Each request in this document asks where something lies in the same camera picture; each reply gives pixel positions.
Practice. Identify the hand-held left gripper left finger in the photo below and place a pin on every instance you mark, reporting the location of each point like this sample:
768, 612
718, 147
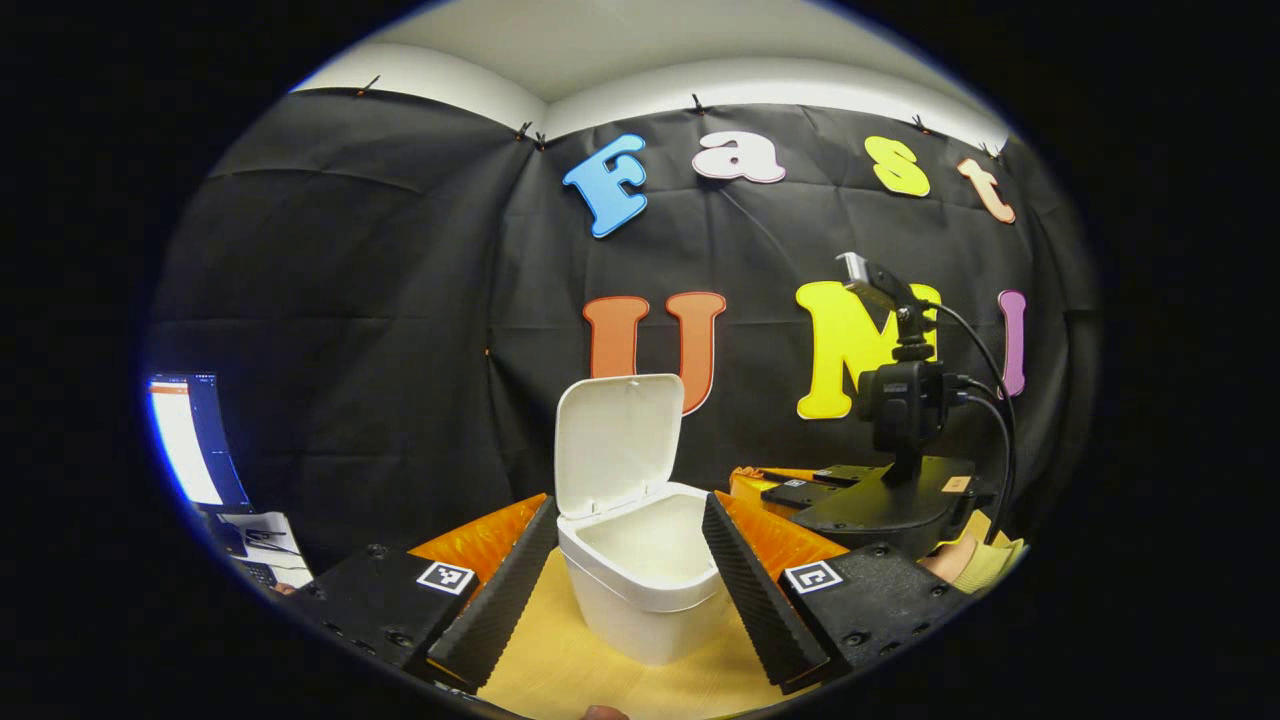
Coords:
510, 600

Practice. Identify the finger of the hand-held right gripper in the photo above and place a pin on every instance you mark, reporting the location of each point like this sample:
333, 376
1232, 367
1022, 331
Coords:
800, 495
850, 474

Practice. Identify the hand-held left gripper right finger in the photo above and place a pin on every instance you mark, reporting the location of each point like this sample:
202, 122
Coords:
755, 600

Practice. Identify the white desktop garbage bin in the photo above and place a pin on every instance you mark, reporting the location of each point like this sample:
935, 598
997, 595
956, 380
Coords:
640, 560

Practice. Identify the wooden desktop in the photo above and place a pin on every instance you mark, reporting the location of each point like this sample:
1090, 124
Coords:
560, 660

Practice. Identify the black keyboard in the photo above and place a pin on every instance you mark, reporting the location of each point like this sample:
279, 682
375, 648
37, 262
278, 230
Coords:
260, 575

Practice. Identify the black backdrop cloth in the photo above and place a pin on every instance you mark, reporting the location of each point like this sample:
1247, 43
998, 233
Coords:
350, 300

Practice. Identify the row of black clips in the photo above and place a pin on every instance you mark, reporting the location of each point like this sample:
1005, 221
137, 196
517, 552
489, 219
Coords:
697, 104

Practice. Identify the computer monitor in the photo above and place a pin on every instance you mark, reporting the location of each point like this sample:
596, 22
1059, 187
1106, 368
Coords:
185, 440

